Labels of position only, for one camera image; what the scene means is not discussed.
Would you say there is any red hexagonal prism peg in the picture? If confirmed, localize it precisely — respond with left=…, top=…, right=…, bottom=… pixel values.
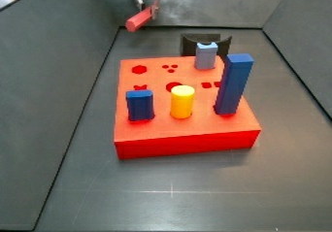
left=126, top=7, right=153, bottom=32

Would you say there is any red foam peg board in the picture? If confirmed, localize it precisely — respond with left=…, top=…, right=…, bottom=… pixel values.
left=115, top=56, right=262, bottom=159

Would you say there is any black curved cradle block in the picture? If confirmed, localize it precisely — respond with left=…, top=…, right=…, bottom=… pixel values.
left=181, top=33, right=233, bottom=58

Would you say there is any light blue notched peg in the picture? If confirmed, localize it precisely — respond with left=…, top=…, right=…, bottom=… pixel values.
left=195, top=42, right=218, bottom=70

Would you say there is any tall dark blue peg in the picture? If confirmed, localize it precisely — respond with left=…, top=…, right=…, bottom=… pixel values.
left=214, top=53, right=255, bottom=115

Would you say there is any yellow cylinder peg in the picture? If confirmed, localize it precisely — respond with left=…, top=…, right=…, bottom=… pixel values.
left=170, top=85, right=195, bottom=118

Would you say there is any short dark blue peg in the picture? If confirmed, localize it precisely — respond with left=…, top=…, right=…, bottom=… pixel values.
left=126, top=89, right=155, bottom=121

